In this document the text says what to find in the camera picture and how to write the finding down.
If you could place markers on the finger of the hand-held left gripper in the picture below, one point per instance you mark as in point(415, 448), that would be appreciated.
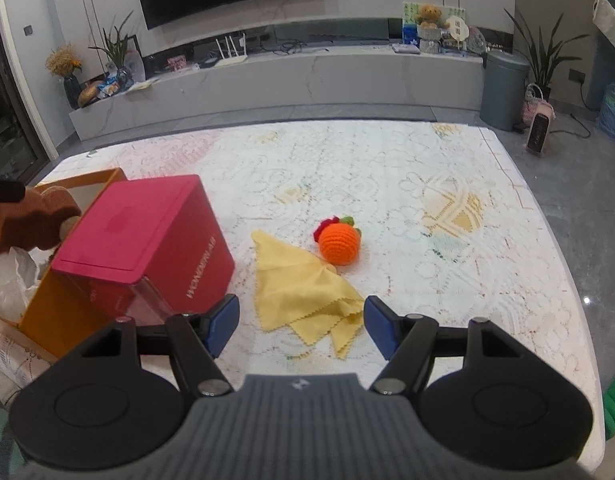
point(4, 191)

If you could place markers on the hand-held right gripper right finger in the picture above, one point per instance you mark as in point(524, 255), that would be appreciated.
point(382, 327)

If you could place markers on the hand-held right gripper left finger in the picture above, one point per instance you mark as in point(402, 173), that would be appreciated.
point(222, 325)

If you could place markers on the brown plush toy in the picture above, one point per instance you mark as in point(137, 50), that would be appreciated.
point(32, 217)

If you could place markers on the yellow cloth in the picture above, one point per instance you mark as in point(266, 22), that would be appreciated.
point(297, 290)

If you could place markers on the clear plastic bag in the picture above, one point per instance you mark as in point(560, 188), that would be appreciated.
point(12, 285)

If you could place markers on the orange box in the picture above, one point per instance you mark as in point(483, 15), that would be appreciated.
point(67, 320)

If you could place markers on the orange crocheted fruit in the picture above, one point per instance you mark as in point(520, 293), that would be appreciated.
point(340, 242)

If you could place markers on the red box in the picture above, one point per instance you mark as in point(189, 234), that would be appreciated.
point(137, 230)

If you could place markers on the brown bread bag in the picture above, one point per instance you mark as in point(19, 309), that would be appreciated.
point(91, 94)

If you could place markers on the vase with dried flowers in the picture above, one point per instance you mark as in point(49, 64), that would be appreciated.
point(67, 72)

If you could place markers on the blue snack bag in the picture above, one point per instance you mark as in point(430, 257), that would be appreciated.
point(114, 85)

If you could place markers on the green leafy plant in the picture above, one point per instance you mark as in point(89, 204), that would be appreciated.
point(114, 45)

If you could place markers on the grey stone tv console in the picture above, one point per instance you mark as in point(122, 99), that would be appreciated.
point(287, 85)

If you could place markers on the white space heater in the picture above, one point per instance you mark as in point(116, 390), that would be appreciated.
point(540, 132)

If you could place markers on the white router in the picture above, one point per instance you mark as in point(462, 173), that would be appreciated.
point(231, 55)

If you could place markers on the grey trash can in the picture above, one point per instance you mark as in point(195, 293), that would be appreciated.
point(502, 90)

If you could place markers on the pink woven basket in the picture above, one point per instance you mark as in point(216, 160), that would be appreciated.
point(531, 100)

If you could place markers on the blue box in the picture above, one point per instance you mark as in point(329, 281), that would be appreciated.
point(410, 35)

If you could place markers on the round hand fan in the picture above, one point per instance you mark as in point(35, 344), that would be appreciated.
point(457, 30)

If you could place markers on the small teddy bear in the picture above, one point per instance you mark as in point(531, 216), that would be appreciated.
point(430, 16)

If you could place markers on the green potted plant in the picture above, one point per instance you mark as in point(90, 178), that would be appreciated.
point(542, 55)

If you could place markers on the white hanging cloth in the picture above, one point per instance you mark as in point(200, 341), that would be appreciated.
point(610, 25)

